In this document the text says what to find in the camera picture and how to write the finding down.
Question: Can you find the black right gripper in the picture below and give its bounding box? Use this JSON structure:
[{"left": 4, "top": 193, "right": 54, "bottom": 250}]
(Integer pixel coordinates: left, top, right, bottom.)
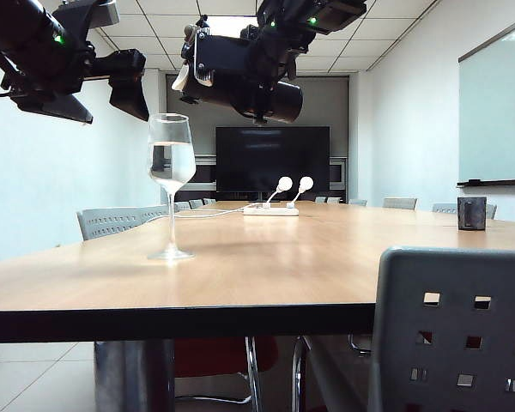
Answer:
[{"left": 195, "top": 33, "right": 304, "bottom": 125}]

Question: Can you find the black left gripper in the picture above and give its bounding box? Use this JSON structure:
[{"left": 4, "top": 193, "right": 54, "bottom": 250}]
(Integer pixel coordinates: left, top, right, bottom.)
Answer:
[{"left": 2, "top": 40, "right": 150, "bottom": 125}]

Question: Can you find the black thermos cup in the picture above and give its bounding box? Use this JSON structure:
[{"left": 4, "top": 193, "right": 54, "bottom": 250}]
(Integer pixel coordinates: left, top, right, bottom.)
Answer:
[{"left": 171, "top": 64, "right": 305, "bottom": 125}]

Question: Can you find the clear stemmed wine glass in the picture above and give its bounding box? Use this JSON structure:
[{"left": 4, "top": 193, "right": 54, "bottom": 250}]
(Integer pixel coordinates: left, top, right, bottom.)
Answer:
[{"left": 147, "top": 112, "right": 197, "bottom": 262}]

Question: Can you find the black television screen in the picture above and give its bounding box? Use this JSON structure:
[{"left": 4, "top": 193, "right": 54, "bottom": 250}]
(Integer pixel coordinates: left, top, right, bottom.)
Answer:
[{"left": 215, "top": 125, "right": 330, "bottom": 193}]

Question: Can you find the white plug adapter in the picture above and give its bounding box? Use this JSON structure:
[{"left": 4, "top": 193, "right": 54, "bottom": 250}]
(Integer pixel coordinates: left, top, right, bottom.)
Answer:
[
  {"left": 264, "top": 176, "right": 294, "bottom": 207},
  {"left": 287, "top": 176, "right": 315, "bottom": 208}
]

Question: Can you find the ceiling light panel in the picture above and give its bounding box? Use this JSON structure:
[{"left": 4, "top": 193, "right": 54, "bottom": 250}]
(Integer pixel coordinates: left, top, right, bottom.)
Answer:
[{"left": 203, "top": 15, "right": 261, "bottom": 40}]

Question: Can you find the dark square pen holder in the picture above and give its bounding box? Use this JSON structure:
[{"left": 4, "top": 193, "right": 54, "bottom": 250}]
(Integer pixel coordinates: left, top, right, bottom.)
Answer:
[{"left": 457, "top": 196, "right": 488, "bottom": 232}]

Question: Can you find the red chair with chrome legs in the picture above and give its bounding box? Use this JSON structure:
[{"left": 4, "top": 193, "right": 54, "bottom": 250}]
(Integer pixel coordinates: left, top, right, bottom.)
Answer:
[{"left": 173, "top": 336, "right": 280, "bottom": 407}]

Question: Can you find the large grey perforated chair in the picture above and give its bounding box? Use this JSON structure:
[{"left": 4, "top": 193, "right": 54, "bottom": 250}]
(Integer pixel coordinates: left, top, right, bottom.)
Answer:
[{"left": 367, "top": 246, "right": 515, "bottom": 412}]

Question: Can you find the chrome framed chair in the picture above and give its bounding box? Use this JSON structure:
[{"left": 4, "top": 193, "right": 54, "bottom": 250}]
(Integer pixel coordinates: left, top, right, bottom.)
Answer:
[{"left": 290, "top": 334, "right": 373, "bottom": 412}]

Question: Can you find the grey metal table leg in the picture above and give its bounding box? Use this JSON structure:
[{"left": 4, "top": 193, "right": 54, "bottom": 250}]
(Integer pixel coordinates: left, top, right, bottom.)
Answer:
[{"left": 93, "top": 341, "right": 176, "bottom": 412}]

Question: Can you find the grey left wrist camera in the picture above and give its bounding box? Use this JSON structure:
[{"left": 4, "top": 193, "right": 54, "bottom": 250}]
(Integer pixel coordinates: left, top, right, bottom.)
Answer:
[{"left": 62, "top": 0, "right": 121, "bottom": 29}]

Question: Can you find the white power cable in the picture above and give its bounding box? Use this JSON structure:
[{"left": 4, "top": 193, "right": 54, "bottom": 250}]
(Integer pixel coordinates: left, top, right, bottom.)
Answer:
[{"left": 142, "top": 205, "right": 247, "bottom": 224}]

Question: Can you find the wall whiteboard with tray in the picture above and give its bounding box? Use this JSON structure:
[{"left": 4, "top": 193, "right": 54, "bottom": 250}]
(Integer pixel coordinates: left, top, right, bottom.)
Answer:
[{"left": 456, "top": 12, "right": 515, "bottom": 189}]

